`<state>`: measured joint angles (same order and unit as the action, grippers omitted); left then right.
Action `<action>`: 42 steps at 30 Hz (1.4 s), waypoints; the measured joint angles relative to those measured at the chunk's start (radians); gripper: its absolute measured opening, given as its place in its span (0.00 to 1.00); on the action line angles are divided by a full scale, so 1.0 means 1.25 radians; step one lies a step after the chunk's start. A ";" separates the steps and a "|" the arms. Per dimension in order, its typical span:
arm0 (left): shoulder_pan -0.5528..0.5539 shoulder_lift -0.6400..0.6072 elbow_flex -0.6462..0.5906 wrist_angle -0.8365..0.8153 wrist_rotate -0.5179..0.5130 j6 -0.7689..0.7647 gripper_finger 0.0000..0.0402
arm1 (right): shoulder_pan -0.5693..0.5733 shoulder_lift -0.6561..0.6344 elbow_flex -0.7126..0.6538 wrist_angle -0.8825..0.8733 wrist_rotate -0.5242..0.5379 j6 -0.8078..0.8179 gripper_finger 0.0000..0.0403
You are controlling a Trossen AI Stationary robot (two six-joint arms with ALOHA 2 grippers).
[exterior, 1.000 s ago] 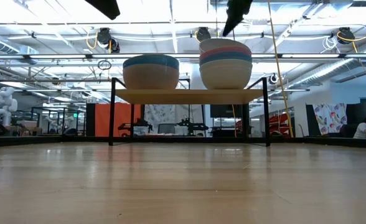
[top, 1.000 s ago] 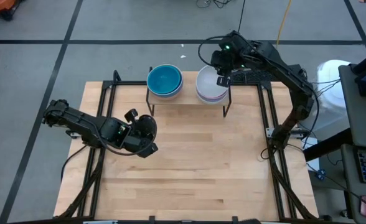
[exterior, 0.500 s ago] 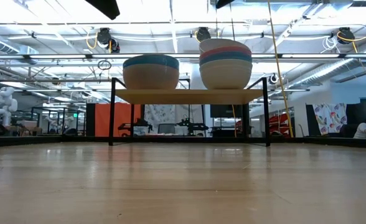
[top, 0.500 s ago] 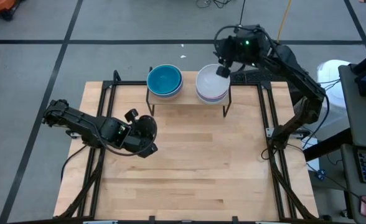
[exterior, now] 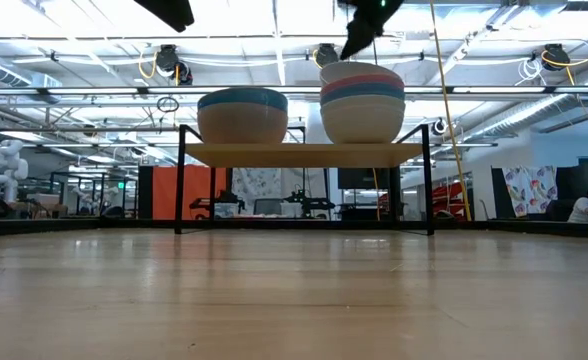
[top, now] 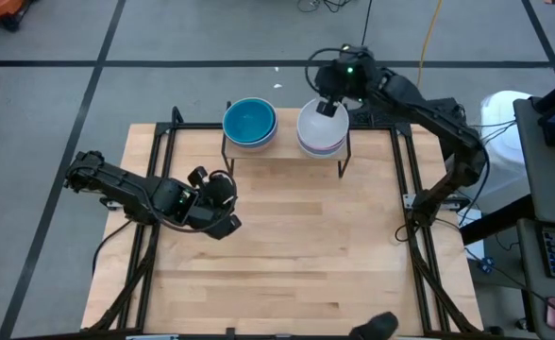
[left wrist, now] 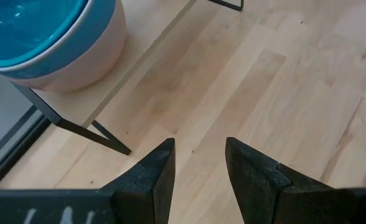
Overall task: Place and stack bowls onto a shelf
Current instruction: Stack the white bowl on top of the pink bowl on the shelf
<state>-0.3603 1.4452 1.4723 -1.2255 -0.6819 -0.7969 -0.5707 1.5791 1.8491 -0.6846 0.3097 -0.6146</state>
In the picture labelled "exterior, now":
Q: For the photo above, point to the white patterned board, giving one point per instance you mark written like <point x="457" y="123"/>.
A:
<point x="256" y="182"/>

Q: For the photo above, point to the orange partition wall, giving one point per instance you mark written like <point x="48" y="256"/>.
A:
<point x="189" y="192"/>

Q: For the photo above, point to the pink bowl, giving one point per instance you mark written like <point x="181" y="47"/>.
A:
<point x="361" y="80"/>

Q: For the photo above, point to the wooden shelf black legs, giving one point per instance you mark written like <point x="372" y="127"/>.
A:
<point x="304" y="155"/>

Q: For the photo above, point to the black background robot arm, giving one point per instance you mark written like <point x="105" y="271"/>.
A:
<point x="306" y="202"/>
<point x="224" y="200"/>

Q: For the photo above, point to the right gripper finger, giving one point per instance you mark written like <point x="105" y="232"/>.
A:
<point x="361" y="37"/>

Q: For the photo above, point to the blue bowl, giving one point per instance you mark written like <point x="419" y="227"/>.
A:
<point x="242" y="102"/>
<point x="361" y="91"/>

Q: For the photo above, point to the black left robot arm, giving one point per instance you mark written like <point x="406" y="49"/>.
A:
<point x="171" y="12"/>

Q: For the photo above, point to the black aluminium table frame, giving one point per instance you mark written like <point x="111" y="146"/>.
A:
<point x="74" y="227"/>

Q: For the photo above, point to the grey bowl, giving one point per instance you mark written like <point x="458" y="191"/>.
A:
<point x="242" y="127"/>

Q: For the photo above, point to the black flat screen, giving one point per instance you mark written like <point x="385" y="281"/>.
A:
<point x="361" y="178"/>

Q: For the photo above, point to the black partition panel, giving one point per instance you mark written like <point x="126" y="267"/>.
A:
<point x="145" y="192"/>

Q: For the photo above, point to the silver ventilation duct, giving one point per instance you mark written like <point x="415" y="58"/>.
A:
<point x="549" y="105"/>
<point x="4" y="70"/>

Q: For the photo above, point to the white robot figure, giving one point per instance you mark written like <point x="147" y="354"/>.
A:
<point x="6" y="170"/>

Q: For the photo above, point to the red bin rack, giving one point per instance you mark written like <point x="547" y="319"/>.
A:
<point x="449" y="197"/>

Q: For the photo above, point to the person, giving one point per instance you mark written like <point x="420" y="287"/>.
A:
<point x="584" y="207"/>

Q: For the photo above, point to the floral patterned cloth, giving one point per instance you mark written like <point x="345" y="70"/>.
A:
<point x="529" y="190"/>

